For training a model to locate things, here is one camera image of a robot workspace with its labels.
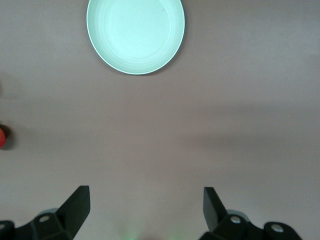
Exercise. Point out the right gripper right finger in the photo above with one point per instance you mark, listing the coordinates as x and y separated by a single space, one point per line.
217 220

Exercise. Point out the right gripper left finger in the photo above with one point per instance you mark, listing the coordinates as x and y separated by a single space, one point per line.
67 217

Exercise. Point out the red pomegranate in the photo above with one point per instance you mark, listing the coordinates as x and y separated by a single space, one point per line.
1 137

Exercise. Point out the brown table cloth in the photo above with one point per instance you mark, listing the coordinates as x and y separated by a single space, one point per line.
160 130

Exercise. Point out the pale green plate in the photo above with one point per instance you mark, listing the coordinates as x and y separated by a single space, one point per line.
136 32

